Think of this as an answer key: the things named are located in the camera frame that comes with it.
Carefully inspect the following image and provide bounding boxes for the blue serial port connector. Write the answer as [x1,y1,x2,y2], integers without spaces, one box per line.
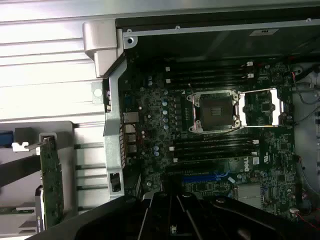
[124,92,135,111]

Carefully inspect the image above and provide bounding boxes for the silver socket cover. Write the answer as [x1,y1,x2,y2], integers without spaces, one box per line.
[239,87,285,128]

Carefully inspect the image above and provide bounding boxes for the grey parts rack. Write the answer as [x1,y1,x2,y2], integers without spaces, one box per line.
[0,121,77,240]

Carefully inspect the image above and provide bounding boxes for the blue expansion slot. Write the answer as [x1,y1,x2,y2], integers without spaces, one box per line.
[183,174,218,184]

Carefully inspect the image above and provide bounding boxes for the CPU socket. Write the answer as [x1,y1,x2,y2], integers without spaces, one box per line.
[187,89,243,135]

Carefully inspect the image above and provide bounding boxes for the blue disk carrier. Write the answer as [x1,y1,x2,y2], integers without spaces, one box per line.
[0,131,13,151]

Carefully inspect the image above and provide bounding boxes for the silver chipset heatsink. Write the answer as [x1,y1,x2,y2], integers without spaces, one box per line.
[236,183,263,209]

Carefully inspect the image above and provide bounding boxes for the long black expansion slot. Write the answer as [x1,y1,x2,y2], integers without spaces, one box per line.
[164,165,218,175]

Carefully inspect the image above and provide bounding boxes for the silver ethernet port block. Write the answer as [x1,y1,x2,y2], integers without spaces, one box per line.
[123,112,140,124]

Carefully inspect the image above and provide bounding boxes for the grey plastic case handle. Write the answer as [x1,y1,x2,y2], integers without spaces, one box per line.
[82,21,125,78]

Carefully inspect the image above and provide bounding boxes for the green RAM stick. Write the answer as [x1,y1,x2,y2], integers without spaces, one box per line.
[0,206,35,215]

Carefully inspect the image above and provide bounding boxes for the green motherboard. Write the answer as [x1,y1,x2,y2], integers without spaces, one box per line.
[122,58,297,217]

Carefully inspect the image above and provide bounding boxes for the black grey PC case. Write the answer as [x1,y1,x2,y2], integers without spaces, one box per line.
[82,16,320,240]

